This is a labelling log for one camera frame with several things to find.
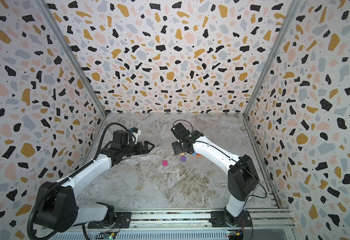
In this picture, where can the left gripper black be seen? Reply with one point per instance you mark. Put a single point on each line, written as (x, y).
(139, 146)

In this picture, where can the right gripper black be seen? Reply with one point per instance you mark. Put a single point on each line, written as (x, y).
(178, 142)

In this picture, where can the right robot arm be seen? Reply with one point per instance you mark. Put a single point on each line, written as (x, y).
(242, 177)

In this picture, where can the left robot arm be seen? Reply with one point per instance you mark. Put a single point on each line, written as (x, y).
(56, 205)

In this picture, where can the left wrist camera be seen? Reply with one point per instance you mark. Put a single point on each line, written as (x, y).
(135, 131)

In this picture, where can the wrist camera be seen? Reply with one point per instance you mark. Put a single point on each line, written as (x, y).
(179, 131)
(135, 131)

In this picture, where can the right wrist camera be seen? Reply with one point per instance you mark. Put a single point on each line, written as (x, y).
(179, 131)

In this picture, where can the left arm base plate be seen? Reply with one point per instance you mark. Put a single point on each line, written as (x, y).
(115, 221)

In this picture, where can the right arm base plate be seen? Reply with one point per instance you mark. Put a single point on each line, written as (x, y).
(225, 219)

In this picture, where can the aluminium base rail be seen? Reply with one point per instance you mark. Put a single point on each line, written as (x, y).
(190, 224)

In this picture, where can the left frame aluminium post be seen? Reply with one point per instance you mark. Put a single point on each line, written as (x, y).
(47, 15)

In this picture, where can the frame aluminium post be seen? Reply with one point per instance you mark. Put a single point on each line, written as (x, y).
(47, 15)
(274, 51)

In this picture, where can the right frame aluminium post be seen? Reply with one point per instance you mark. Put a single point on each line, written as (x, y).
(274, 51)

